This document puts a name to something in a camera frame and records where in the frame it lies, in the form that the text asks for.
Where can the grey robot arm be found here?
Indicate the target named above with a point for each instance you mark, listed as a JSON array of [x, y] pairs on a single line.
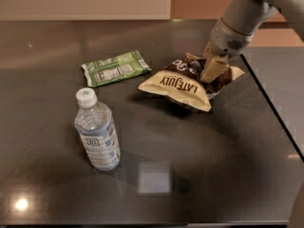
[[235, 29]]

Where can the green snack bag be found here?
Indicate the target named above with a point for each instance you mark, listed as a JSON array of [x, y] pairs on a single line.
[[115, 69]]

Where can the brown chip bag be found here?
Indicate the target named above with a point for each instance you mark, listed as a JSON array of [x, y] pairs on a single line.
[[180, 83]]

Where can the clear plastic water bottle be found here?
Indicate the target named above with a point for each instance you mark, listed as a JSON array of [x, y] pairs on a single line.
[[95, 126]]

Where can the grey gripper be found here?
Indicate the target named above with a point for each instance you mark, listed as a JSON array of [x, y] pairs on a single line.
[[225, 41]]

